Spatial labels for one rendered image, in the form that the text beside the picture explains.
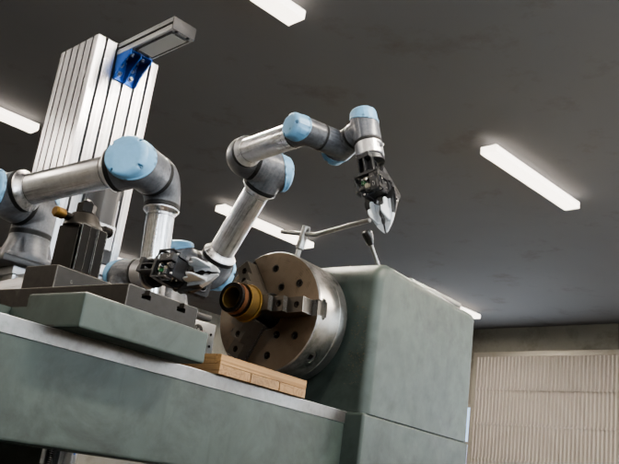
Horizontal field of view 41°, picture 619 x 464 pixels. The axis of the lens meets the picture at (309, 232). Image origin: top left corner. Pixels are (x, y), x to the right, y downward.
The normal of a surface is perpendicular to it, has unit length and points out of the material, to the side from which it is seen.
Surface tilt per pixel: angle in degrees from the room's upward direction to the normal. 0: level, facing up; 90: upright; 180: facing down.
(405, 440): 90
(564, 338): 90
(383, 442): 90
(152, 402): 90
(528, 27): 180
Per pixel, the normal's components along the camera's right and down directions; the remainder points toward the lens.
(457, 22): -0.13, 0.94
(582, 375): -0.69, -0.30
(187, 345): 0.81, -0.07
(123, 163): -0.22, -0.34
